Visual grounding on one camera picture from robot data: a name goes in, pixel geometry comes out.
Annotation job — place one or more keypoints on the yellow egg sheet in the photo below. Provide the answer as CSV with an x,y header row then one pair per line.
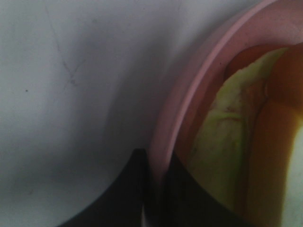
x,y
221,146

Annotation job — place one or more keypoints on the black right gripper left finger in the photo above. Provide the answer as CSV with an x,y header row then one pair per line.
x,y
121,205

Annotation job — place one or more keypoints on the pink round plate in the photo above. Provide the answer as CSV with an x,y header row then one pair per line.
x,y
267,22

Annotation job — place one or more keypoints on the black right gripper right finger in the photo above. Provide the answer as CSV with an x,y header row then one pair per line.
x,y
181,202

